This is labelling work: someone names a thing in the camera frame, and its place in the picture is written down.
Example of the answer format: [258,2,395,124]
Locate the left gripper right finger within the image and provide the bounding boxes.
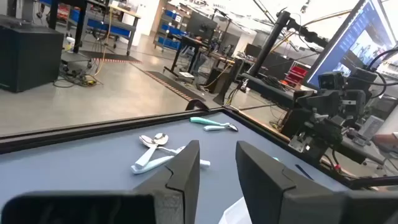
[235,140,398,224]

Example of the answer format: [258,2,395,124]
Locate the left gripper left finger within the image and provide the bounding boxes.
[0,139,200,224]

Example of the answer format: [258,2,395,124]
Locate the light blue handle spoon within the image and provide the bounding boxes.
[134,133,169,170]
[130,146,187,175]
[203,124,239,132]
[139,134,211,169]

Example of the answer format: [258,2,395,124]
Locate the teal handle spoon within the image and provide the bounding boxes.
[189,116,239,131]

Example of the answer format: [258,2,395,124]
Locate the clear plastic bin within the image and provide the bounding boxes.
[219,196,253,224]

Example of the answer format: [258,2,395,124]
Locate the red plastic bin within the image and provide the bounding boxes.
[284,65,308,87]

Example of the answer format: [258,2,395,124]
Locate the person's hand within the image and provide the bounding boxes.
[372,132,398,154]

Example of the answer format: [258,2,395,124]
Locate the computer monitor blue screen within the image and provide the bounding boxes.
[304,0,398,91]

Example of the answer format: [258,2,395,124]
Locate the grey equipment cart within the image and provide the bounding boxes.
[241,72,317,109]

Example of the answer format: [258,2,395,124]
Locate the blue-grey table mat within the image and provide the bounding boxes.
[0,111,351,224]

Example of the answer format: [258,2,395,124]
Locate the black monitor pole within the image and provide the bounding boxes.
[248,10,330,78]

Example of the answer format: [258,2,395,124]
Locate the black striped floor mat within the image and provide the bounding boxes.
[81,50,143,65]
[144,70,206,102]

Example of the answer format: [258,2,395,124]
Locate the black background monitor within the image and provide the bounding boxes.
[185,11,218,40]

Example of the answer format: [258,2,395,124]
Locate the black standing desk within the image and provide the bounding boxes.
[164,34,210,78]

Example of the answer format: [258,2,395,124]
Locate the shelf rack blue bins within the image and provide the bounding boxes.
[154,6,191,51]

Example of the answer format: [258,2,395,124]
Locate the workbench with blue bins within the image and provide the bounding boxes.
[37,0,141,57]

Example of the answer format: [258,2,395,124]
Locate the white plastic bottle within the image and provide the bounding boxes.
[63,36,76,53]

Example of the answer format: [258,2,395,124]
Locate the black equipment cabinet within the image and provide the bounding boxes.
[0,23,65,93]

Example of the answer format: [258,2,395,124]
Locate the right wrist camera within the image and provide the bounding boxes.
[317,70,345,91]

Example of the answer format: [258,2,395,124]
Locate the black frame clamp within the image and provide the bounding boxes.
[185,98,210,111]

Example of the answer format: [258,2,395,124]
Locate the black aluminium table frame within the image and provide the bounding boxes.
[0,105,398,190]

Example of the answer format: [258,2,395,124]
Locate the black floor cable bundle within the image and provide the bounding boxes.
[52,62,103,88]

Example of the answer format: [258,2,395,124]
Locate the yellow floor cable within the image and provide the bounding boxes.
[92,6,114,77]

